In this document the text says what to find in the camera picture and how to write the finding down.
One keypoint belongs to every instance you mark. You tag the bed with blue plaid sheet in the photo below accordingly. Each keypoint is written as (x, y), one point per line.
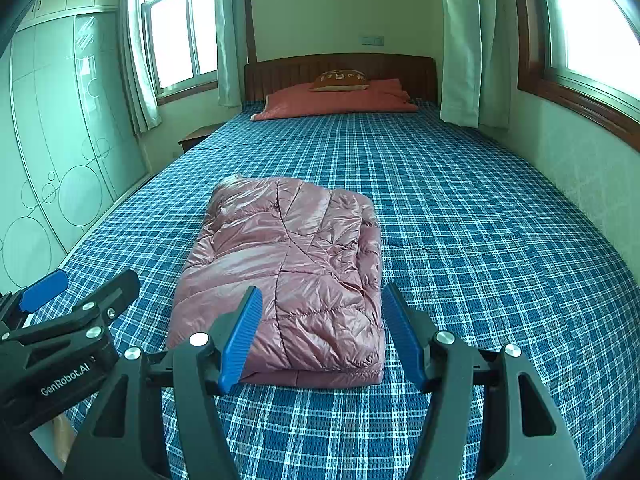
(475, 220)

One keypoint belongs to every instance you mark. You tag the wooden nightstand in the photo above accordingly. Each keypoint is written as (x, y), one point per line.
(197, 136)

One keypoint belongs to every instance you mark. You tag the window with white frame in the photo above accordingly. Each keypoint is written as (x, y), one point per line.
(180, 30)

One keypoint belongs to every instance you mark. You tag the wall outlet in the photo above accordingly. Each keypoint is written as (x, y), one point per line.
(372, 39)

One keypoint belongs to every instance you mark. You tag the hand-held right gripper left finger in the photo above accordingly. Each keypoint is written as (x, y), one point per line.
(242, 335)

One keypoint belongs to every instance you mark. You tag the pale window curtain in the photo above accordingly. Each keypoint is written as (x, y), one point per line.
(140, 85)
(227, 35)
(465, 45)

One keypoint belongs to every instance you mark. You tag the pink puffer jacket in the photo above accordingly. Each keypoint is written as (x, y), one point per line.
(285, 270)

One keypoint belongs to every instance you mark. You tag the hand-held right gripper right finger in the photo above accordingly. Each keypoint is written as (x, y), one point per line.
(402, 332)

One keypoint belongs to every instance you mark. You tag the orange pillow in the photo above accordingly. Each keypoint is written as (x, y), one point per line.
(310, 102)

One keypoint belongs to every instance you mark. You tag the window with wooden frame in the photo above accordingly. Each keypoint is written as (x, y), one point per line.
(585, 15)

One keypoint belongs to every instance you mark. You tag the wardrobe with circle pattern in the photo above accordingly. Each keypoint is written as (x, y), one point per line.
(60, 135)

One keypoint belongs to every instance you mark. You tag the small brown patterned pillow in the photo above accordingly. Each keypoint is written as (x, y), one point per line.
(340, 81)

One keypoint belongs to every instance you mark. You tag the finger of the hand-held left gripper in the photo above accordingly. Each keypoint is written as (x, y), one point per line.
(42, 287)
(110, 295)

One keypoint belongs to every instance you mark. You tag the wooden headboard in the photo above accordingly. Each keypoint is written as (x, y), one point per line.
(290, 72)

